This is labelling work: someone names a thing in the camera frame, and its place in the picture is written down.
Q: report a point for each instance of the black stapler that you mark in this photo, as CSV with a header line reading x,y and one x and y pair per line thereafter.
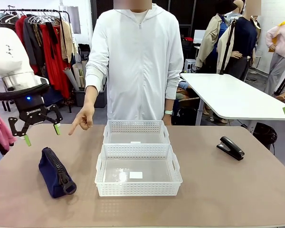
x,y
230,147

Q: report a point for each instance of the white side table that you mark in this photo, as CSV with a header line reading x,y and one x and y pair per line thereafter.
x,y
228,95

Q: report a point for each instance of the person's right forearm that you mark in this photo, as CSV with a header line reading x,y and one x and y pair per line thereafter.
x,y
91,95

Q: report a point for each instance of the mannequin in navy top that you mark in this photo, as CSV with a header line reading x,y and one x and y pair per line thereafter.
x,y
244,40

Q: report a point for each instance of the tall grey cardboard tube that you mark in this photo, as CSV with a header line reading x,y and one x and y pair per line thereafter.
x,y
84,71

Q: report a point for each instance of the pink garment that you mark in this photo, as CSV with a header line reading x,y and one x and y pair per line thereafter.
x,y
0,130

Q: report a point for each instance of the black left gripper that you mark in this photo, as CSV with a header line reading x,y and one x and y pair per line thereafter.
x,y
32,107

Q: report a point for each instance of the cream paper roll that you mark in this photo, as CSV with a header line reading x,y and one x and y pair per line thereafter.
x,y
77,73

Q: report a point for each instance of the black clothes rack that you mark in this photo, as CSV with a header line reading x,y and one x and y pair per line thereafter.
x,y
38,10

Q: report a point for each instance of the person's right hand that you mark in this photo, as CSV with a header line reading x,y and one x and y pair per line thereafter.
x,y
86,117

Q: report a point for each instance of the person's left forearm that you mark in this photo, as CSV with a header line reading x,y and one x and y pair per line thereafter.
x,y
170,99

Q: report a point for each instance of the person's left hand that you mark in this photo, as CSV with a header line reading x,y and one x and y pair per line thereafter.
x,y
167,120

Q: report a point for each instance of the mannequin in pink sweater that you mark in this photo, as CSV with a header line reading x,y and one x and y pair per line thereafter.
x,y
282,42

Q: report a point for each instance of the grey paper roll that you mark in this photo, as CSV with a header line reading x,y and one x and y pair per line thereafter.
x,y
71,78

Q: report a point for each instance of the black tripod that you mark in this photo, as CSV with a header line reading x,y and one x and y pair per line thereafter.
x,y
228,45

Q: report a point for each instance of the black scarf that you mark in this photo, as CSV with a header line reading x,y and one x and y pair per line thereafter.
x,y
52,38

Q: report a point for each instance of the dark grey coat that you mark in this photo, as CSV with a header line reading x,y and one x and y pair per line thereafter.
x,y
7,25

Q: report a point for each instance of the white panel board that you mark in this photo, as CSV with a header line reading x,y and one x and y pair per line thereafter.
x,y
199,36

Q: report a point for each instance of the beige garment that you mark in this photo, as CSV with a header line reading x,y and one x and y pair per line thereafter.
x,y
66,40

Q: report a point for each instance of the navy zip pencil case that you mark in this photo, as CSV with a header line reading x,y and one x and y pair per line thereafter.
x,y
50,173

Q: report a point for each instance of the mannequin in beige trench coat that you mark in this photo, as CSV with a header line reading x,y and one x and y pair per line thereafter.
x,y
209,40

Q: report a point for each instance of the person torso in white hoodie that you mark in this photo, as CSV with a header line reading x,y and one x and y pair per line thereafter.
x,y
137,71

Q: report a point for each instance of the grey jacket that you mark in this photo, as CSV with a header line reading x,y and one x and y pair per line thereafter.
x,y
29,42

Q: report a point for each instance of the navy blue garment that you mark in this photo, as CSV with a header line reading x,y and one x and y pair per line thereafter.
x,y
53,97

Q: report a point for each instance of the white paper label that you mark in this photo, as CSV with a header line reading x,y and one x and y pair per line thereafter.
x,y
135,175
135,142

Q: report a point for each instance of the red dress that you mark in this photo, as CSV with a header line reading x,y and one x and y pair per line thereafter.
x,y
54,66

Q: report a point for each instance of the red jacket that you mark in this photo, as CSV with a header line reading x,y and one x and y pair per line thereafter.
x,y
19,28

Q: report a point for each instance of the white perforated plastic basket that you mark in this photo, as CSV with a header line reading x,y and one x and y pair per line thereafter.
x,y
137,187
136,126

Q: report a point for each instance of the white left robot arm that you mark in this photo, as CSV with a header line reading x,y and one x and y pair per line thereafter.
x,y
4,52

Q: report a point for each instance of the black office chair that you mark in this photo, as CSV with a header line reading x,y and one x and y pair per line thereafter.
x,y
84,51

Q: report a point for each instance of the white wristwatch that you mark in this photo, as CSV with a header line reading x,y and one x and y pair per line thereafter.
x,y
168,112

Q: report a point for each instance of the black wrist mount plate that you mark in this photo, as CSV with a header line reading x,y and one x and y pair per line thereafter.
x,y
19,91

